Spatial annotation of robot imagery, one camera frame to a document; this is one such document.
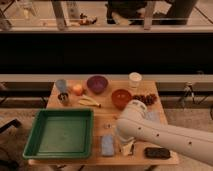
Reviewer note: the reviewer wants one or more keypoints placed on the seated person in background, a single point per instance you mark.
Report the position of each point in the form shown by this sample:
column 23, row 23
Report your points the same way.
column 128, row 9

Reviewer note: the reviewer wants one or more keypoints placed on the blue plastic cup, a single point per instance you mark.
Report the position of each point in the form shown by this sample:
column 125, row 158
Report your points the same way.
column 61, row 85

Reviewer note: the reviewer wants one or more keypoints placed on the bunch of dark grapes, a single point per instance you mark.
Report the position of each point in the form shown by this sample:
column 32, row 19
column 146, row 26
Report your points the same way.
column 148, row 100

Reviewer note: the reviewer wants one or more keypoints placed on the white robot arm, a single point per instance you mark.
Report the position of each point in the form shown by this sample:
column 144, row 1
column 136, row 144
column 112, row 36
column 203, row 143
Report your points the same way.
column 132, row 123

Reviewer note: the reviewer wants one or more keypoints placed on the orange apple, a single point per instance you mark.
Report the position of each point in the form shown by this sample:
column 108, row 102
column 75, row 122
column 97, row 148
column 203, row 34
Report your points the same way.
column 77, row 89

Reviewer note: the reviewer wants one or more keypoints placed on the black rectangular sponge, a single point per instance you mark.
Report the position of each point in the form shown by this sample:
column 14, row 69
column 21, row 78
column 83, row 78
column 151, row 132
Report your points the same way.
column 157, row 153

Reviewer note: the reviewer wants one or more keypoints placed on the grey blue cloth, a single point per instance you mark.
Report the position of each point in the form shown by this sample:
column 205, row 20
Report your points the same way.
column 153, row 116

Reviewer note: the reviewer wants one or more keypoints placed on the blue sponge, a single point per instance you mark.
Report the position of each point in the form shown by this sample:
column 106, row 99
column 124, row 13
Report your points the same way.
column 107, row 145

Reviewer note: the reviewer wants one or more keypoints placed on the yellow banana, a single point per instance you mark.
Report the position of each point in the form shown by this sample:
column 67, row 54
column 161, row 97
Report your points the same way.
column 88, row 101

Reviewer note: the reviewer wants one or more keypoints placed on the red bowl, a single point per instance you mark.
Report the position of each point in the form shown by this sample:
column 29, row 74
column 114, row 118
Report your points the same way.
column 120, row 98

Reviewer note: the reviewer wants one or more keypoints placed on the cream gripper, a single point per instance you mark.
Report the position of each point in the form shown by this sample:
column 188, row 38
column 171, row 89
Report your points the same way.
column 128, row 148

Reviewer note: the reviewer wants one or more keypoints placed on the purple bowl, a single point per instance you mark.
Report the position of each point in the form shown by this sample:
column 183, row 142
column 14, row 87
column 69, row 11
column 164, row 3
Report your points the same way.
column 97, row 84

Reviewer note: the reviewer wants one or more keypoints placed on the white paper cup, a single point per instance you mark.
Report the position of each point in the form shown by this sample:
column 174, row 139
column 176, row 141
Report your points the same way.
column 135, row 79

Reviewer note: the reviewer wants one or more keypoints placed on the metal railing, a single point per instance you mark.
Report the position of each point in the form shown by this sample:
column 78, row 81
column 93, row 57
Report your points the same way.
column 89, row 16

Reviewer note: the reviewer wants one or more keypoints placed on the small metal cup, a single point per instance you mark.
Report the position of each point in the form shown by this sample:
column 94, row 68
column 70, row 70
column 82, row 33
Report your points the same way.
column 63, row 99

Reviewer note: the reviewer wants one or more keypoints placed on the green plastic tray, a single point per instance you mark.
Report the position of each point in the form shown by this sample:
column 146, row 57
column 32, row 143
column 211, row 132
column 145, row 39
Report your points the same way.
column 60, row 134

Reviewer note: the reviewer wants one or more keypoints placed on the wooden table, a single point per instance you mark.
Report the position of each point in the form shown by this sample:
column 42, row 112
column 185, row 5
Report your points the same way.
column 108, row 114

